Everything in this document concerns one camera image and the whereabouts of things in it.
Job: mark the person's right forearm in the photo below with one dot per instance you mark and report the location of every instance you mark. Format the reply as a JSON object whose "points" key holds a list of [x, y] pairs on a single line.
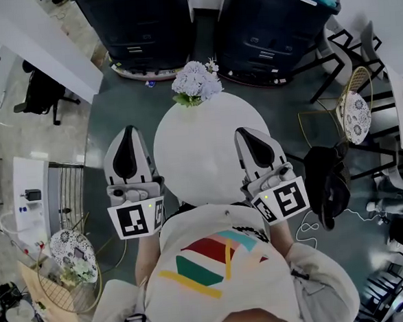
{"points": [[282, 237]]}

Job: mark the white round table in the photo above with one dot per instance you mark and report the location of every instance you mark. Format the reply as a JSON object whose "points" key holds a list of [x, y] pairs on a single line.
{"points": [[204, 146]]}

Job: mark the grey office chair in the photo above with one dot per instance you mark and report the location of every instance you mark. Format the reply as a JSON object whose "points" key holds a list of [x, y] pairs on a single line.
{"points": [[371, 48], [400, 174]]}

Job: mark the floral round seat cushion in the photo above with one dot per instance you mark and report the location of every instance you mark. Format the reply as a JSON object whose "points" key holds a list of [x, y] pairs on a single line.
{"points": [[66, 242], [355, 118]]}

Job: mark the black office chair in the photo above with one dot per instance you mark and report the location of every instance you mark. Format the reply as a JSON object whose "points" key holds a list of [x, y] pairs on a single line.
{"points": [[42, 92]]}

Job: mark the person's left forearm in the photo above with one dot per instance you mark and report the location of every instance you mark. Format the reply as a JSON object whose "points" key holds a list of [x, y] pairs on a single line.
{"points": [[148, 260]]}

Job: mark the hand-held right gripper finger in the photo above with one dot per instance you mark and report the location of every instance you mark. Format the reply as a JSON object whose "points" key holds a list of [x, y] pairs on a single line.
{"points": [[279, 156], [241, 154]]}

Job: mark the dark cabinet machine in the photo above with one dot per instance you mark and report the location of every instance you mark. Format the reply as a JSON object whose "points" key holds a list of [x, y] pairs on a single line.
{"points": [[137, 23], [267, 25]]}

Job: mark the white flower bunch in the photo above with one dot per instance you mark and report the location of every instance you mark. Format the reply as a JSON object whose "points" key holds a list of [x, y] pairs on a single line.
{"points": [[78, 272]]}

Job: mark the small dark phone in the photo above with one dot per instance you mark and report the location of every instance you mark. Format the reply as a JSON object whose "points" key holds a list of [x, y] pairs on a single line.
{"points": [[79, 253]]}

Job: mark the white counter cabinet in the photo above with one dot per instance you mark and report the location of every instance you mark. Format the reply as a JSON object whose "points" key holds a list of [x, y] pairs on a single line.
{"points": [[28, 176]]}

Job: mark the pale blue flowers bunch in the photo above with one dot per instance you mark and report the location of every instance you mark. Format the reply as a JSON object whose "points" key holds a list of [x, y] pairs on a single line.
{"points": [[196, 81]]}

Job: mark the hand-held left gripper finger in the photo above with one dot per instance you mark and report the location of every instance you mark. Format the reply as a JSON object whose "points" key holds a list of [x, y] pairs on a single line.
{"points": [[109, 173], [145, 167]]}

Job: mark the person's black trousers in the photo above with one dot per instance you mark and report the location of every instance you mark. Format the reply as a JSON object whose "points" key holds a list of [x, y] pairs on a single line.
{"points": [[181, 210]]}

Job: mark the black jacket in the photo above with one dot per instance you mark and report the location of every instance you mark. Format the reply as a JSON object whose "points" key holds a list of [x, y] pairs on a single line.
{"points": [[327, 182]]}

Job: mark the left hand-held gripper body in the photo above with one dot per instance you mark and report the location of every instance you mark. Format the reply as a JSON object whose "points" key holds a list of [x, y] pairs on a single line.
{"points": [[133, 220]]}

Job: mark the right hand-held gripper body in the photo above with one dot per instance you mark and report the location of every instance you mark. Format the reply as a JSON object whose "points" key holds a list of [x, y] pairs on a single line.
{"points": [[290, 199]]}

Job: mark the person's white printed shirt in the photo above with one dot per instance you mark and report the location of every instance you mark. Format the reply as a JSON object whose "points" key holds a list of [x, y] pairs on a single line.
{"points": [[198, 308]]}

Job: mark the small black device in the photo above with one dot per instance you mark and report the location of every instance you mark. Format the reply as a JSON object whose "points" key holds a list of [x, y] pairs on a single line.
{"points": [[33, 195]]}

